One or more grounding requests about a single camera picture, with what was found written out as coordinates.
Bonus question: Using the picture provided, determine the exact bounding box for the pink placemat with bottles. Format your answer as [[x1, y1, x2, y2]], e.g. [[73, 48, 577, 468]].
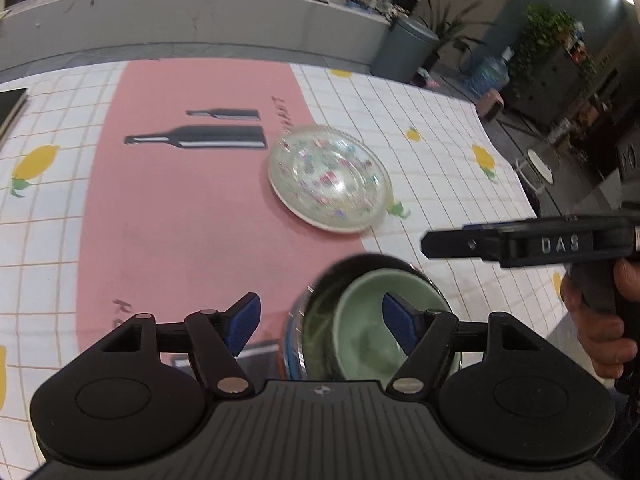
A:
[[76, 58, 363, 348]]

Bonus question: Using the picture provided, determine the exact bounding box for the grey trash bin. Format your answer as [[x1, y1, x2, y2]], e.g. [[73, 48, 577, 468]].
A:
[[370, 18, 439, 84]]

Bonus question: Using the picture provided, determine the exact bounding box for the person right hand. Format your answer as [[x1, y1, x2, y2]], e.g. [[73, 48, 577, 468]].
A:
[[561, 259, 639, 379]]

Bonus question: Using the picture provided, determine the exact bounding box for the pink space heater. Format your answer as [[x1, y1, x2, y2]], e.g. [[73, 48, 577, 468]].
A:
[[475, 89, 504, 122]]

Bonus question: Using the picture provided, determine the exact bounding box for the clear patterned glass plate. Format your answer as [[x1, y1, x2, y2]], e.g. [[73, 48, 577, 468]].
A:
[[267, 125, 393, 234]]

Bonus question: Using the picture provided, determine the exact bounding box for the blue steel bowl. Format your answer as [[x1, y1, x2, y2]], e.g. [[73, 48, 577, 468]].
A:
[[282, 252, 445, 382]]

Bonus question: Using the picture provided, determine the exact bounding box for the green bushy plant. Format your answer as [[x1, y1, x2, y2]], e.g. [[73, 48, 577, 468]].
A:
[[506, 4, 596, 126]]

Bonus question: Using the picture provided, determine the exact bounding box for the water jug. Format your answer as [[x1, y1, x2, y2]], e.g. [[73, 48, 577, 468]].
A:
[[463, 47, 513, 99]]

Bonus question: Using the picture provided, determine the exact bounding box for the green ceramic bowl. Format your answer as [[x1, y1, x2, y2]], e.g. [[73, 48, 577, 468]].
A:
[[331, 269, 450, 386]]

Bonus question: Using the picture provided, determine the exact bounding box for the tall leafy floor plant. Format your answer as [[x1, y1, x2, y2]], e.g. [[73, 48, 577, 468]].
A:
[[418, 0, 495, 64]]

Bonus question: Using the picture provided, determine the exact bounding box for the lemon checkered tablecloth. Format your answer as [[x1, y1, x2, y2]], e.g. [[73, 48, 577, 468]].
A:
[[1, 62, 562, 479]]

